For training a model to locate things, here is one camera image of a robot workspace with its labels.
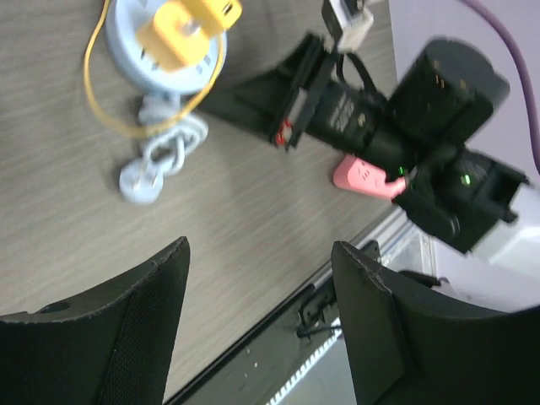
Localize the pink triangular power socket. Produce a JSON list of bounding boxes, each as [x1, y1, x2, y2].
[[332, 155, 407, 200]]

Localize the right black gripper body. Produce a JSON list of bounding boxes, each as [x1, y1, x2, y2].
[[269, 79, 389, 153]]

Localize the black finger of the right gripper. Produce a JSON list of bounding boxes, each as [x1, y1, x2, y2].
[[197, 33, 324, 143]]

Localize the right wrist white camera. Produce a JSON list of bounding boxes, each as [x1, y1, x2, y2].
[[321, 0, 375, 54]]

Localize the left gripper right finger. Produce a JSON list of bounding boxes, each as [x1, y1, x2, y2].
[[331, 241, 539, 404]]

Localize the slotted cable duct strip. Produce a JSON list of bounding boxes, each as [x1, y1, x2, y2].
[[267, 317, 343, 405]]

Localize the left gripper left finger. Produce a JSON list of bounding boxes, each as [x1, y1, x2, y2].
[[1, 236, 190, 404]]

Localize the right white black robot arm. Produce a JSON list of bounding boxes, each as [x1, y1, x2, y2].
[[200, 34, 539, 272]]

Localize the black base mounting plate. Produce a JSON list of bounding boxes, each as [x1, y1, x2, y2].
[[168, 262, 338, 404]]

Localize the light blue cable holder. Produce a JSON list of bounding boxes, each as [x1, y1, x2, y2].
[[105, 1, 228, 205]]

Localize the yellow connector block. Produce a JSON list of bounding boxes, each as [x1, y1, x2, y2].
[[136, 0, 243, 73]]

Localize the aluminium frame rail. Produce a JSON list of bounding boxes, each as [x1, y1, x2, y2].
[[294, 208, 435, 305]]

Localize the yellow thin cable loop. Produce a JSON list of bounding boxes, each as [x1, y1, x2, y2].
[[83, 0, 227, 139]]

